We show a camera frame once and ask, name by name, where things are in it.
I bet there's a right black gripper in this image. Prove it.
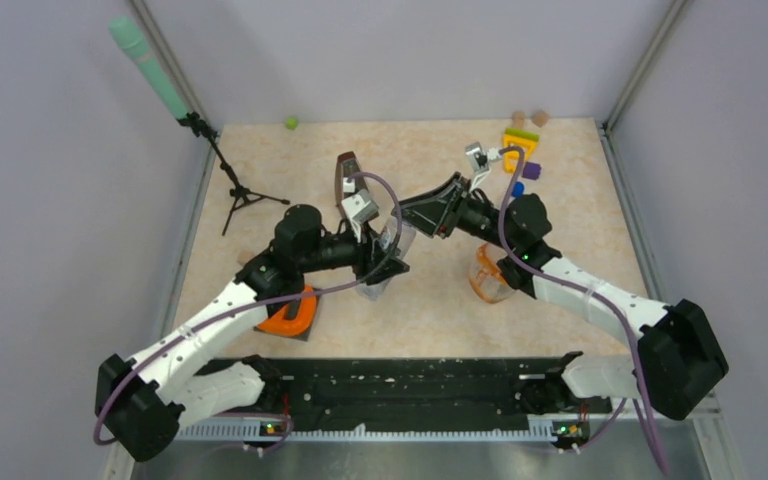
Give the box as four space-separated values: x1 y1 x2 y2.
393 173 518 253

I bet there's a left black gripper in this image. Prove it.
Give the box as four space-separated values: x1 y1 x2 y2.
298 215 409 283

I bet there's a clear small water bottle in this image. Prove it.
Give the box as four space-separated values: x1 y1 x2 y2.
355 216 417 301

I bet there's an orange juice bottle yellow cap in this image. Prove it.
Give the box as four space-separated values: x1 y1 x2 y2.
468 243 516 304

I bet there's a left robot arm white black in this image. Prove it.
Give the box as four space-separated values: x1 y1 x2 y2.
92 196 409 462

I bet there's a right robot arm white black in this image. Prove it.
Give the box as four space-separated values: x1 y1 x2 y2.
395 173 729 420

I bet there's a blue cap labelled bottle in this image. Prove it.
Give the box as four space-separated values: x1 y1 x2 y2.
510 182 525 198

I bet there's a dark grey square mat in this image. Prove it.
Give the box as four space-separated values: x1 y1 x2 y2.
259 286 324 343

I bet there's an orange tape dispenser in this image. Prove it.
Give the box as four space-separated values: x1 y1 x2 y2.
256 284 318 338

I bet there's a brown wooden metronome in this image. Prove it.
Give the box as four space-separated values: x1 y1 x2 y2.
334 151 362 218

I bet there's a purple cube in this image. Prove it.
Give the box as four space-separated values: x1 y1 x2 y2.
522 162 542 180

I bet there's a yellow triangular toy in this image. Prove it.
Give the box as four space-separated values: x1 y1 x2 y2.
502 127 540 174

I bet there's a tan wooden block left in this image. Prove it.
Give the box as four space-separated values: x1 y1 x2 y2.
511 110 527 130

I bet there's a tan wooden block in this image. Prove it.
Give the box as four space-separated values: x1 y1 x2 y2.
511 110 527 130
531 109 551 128

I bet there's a tan wooden block right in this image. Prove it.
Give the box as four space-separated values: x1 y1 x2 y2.
531 109 551 128

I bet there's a black tripod microphone stand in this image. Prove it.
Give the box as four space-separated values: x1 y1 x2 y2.
177 112 291 236

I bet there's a small green cube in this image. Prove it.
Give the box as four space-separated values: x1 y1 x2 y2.
284 116 299 131

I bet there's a mint green microphone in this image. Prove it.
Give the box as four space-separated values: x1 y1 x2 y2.
108 16 190 124

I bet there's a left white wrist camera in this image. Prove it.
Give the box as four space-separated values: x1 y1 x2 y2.
340 177 379 229

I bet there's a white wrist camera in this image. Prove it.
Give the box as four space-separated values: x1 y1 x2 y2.
340 177 379 229
464 142 503 193

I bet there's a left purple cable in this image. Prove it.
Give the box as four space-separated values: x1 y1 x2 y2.
92 171 404 446

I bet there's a purple cable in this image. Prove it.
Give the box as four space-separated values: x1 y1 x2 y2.
496 145 670 477
92 171 404 446

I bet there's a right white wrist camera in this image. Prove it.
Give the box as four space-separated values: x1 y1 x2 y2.
464 142 503 193

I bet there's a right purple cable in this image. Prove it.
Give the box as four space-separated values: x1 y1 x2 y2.
496 145 670 477

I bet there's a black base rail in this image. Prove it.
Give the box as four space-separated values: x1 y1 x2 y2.
231 355 612 433

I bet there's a grey toothed cable tray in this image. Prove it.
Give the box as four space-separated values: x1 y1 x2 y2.
175 417 583 443

